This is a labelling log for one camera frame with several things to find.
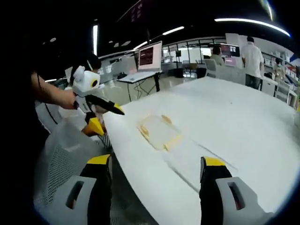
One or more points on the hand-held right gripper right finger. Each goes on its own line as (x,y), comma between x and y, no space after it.
(211,199)

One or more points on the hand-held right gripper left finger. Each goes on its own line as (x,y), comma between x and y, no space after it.
(93,201)

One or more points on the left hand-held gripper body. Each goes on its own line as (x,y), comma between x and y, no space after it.
(85,80)

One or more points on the person's left hand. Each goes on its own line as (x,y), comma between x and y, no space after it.
(69,100)

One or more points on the white mesh office chair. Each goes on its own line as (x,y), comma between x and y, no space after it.
(68,150)

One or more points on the long ceiling light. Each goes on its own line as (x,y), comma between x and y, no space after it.
(173,30)
(95,39)
(253,23)
(140,45)

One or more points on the white standing desk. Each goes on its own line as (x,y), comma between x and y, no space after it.
(140,76)

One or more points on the large computer monitor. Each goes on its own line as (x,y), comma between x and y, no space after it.
(150,56)

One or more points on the pink screen laptop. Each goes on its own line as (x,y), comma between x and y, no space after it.
(230,61)

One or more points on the dark wide monitor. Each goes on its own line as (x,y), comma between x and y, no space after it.
(230,49)

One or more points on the white storage shelves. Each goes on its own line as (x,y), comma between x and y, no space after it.
(283,77)

